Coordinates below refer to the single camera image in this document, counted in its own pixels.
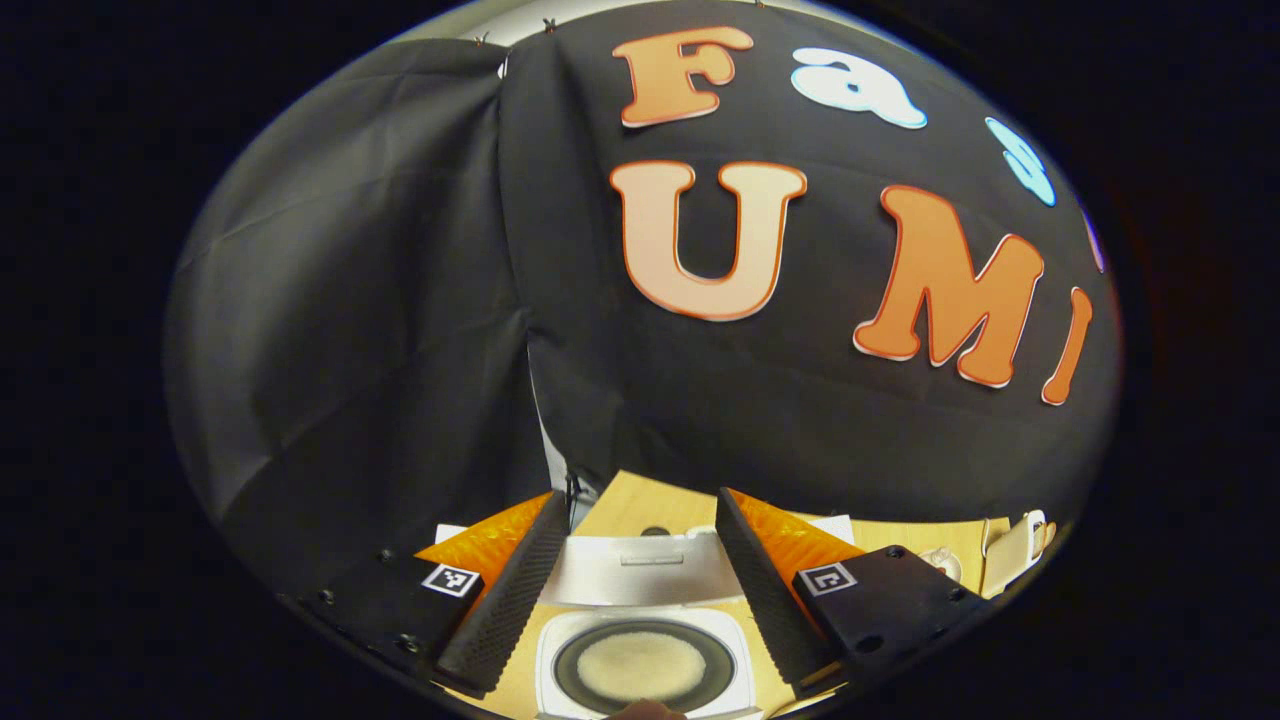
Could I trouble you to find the white toaster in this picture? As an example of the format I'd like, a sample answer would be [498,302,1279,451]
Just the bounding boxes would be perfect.
[980,510,1051,599]

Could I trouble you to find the white rice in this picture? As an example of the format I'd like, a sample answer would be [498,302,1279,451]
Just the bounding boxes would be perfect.
[577,631,707,703]

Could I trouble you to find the black backdrop cloth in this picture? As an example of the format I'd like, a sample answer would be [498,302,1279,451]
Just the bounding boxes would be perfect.
[165,0,1121,591]

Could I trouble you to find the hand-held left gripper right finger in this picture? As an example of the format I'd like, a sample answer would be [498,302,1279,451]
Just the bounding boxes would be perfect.
[715,487,996,698]

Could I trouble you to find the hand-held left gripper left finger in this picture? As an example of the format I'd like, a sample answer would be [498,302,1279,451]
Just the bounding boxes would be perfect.
[300,490,571,698]

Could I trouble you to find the white rice cooker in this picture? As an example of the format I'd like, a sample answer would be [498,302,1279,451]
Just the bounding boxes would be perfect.
[535,528,766,720]

